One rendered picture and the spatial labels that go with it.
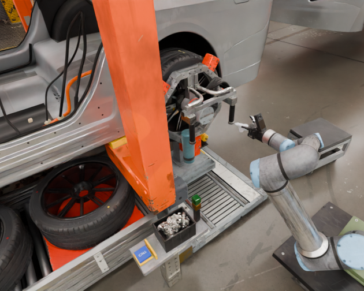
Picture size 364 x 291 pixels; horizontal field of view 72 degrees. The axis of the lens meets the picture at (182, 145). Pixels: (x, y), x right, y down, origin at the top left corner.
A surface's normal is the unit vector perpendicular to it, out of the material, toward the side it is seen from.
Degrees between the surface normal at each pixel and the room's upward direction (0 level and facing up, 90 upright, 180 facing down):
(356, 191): 0
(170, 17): 90
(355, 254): 41
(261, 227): 0
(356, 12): 94
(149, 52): 90
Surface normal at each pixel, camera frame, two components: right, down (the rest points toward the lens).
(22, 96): 0.41, -0.12
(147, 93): 0.58, 0.49
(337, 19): -0.23, 0.80
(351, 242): -0.53, -0.29
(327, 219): -0.06, -0.77
